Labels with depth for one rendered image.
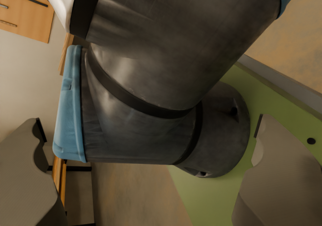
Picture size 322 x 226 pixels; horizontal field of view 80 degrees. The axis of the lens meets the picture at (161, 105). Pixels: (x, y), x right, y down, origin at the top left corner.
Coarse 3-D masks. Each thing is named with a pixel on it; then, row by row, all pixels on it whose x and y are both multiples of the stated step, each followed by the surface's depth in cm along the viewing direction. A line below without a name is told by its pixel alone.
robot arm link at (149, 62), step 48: (48, 0) 15; (96, 0) 12; (144, 0) 12; (192, 0) 13; (240, 0) 13; (288, 0) 15; (96, 48) 19; (144, 48) 15; (192, 48) 15; (240, 48) 17; (144, 96) 18; (192, 96) 19
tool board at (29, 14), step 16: (0, 0) 219; (16, 0) 223; (32, 0) 226; (0, 16) 227; (16, 16) 232; (32, 16) 237; (48, 16) 242; (16, 32) 240; (32, 32) 246; (48, 32) 252
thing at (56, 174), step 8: (56, 160) 287; (64, 160) 315; (48, 168) 314; (56, 168) 277; (64, 168) 276; (72, 168) 332; (80, 168) 339; (88, 168) 346; (56, 176) 265; (64, 176) 266; (56, 184) 253; (64, 184) 257; (64, 192) 248; (88, 224) 271
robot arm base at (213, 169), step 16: (208, 96) 31; (224, 96) 32; (240, 96) 33; (208, 112) 29; (224, 112) 31; (240, 112) 31; (208, 128) 29; (224, 128) 29; (240, 128) 30; (192, 144) 28; (208, 144) 29; (224, 144) 30; (240, 144) 30; (176, 160) 29; (192, 160) 30; (208, 160) 30; (224, 160) 30; (208, 176) 33
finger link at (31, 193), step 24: (0, 144) 9; (24, 144) 9; (0, 168) 8; (24, 168) 8; (0, 192) 7; (24, 192) 7; (48, 192) 7; (0, 216) 6; (24, 216) 6; (48, 216) 6
